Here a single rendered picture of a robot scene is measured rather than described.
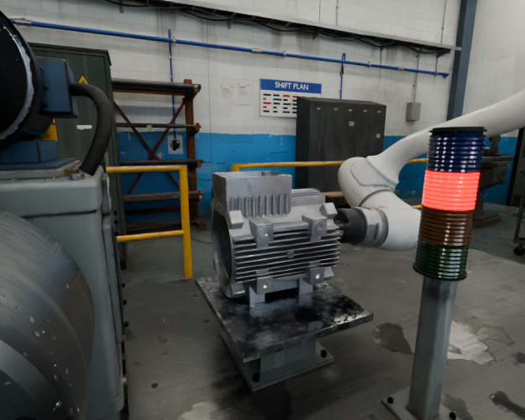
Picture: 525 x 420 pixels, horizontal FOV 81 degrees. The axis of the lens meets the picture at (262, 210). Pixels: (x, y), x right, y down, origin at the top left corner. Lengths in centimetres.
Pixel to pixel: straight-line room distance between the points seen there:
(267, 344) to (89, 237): 27
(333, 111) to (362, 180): 473
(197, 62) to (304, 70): 186
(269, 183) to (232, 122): 470
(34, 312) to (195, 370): 44
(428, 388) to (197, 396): 35
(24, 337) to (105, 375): 27
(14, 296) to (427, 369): 48
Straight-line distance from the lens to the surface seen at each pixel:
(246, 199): 51
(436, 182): 43
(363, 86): 657
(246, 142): 527
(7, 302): 22
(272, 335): 50
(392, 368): 67
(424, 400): 56
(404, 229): 73
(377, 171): 80
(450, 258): 45
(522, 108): 74
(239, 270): 51
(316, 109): 535
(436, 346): 51
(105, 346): 45
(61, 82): 54
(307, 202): 58
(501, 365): 77
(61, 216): 39
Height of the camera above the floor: 120
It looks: 12 degrees down
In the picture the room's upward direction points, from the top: straight up
